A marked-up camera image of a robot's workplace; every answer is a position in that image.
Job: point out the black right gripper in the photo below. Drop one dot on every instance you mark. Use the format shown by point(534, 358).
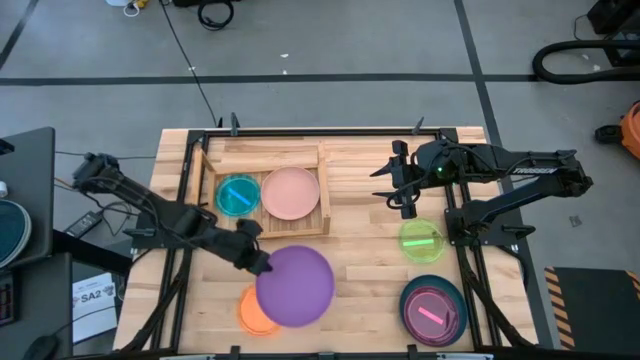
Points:
point(407, 175)

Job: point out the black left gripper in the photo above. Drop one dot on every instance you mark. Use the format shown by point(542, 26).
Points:
point(247, 245)

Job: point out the purple plate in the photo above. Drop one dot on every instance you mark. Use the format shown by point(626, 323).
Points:
point(297, 287)

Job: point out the translucent orange plate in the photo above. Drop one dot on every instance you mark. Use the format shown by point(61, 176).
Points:
point(250, 315)

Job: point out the translucent green plate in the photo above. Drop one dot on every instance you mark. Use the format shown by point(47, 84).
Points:
point(421, 241)

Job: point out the translucent teal plate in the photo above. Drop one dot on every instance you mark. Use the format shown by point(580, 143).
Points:
point(237, 196)

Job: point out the peach pink plate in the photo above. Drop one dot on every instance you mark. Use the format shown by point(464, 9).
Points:
point(290, 192)

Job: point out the dark teal plate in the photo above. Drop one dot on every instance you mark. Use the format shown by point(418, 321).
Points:
point(452, 292)

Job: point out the translucent magenta pink plate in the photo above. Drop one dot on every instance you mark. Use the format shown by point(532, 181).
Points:
point(431, 315)

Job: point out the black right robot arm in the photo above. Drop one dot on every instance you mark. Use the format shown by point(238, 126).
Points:
point(525, 170)

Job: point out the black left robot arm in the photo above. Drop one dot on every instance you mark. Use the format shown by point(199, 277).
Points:
point(130, 192)

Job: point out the wooden shelf rack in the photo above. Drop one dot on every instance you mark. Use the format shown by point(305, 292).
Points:
point(295, 227)

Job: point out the black table clamp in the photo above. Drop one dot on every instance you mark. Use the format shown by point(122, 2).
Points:
point(234, 352)
point(412, 351)
point(418, 125)
point(234, 124)

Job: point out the white printed paper sheet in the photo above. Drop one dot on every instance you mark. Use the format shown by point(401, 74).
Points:
point(94, 315)

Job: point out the black power adapter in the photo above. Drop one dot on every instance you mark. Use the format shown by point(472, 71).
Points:
point(84, 224)

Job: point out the black computer mouse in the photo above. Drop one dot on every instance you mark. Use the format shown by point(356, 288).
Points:
point(42, 347)

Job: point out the black hazard striped mat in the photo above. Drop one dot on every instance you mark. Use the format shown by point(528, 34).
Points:
point(595, 305)

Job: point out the orange vacuum cleaner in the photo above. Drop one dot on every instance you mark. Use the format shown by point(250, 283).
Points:
point(632, 130)

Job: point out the teal round disc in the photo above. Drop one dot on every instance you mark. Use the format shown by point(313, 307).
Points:
point(10, 232)

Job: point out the black keyboard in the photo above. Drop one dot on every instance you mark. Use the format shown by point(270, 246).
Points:
point(7, 300)

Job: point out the black cabinet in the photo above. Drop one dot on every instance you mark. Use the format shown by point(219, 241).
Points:
point(185, 2)

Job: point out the white cup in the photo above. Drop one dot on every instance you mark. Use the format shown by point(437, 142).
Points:
point(2, 189)

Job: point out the black equipment box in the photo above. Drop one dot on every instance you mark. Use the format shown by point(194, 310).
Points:
point(615, 15)

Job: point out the yellow power plug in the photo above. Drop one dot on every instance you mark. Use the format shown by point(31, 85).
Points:
point(141, 3)

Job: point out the white trash bin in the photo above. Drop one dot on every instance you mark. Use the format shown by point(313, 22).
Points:
point(117, 2)

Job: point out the black aluminium table frame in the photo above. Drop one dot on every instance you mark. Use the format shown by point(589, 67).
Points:
point(350, 133)

